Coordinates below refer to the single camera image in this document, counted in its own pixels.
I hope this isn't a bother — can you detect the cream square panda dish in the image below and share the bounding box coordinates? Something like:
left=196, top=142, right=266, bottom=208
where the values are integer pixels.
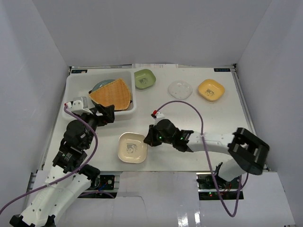
left=118, top=132, right=148, bottom=164

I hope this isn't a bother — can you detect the teal round plate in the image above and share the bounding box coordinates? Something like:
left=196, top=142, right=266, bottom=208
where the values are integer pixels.
left=91, top=79, right=115, bottom=92

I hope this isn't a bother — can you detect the green square panda dish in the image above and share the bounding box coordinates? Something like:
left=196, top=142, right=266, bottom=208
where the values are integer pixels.
left=134, top=69, right=156, bottom=90

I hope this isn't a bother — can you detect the clear glass plate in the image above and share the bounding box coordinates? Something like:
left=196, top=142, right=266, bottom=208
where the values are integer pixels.
left=168, top=80, right=193, bottom=100

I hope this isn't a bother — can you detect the yellow square panda dish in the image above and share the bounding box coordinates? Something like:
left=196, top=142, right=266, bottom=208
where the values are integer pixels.
left=198, top=79, right=225, bottom=102

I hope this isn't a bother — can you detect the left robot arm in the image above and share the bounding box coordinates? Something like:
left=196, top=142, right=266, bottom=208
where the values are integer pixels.
left=9, top=101, right=115, bottom=227

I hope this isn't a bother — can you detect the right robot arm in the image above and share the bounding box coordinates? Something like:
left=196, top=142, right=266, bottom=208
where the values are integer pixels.
left=144, top=119, right=270, bottom=189

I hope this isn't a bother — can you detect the white plastic bin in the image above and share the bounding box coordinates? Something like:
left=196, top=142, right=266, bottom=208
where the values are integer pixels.
left=62, top=68, right=137, bottom=121

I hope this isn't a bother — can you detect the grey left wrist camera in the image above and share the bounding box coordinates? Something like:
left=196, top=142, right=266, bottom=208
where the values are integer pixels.
left=64, top=96, right=92, bottom=115

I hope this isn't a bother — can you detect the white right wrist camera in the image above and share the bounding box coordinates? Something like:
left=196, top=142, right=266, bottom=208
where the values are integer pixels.
left=151, top=110, right=165, bottom=125

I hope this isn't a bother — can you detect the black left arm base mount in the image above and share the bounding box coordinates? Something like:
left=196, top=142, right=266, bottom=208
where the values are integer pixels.
left=79, top=175, right=117, bottom=199

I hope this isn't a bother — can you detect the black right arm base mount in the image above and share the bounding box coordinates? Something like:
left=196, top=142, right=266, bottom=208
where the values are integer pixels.
left=196, top=174, right=240, bottom=201

